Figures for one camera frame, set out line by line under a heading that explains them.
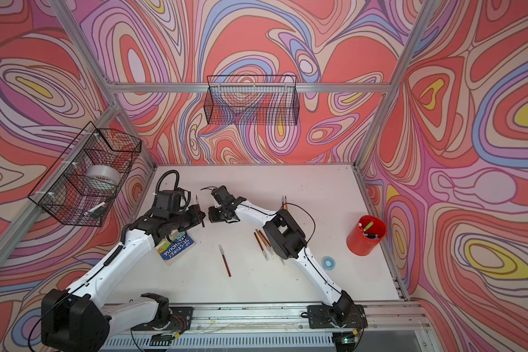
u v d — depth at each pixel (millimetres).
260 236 933
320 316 732
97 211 720
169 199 623
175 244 883
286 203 1044
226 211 794
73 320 383
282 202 1046
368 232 853
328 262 863
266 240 910
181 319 727
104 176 723
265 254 883
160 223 582
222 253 883
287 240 628
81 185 746
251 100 986
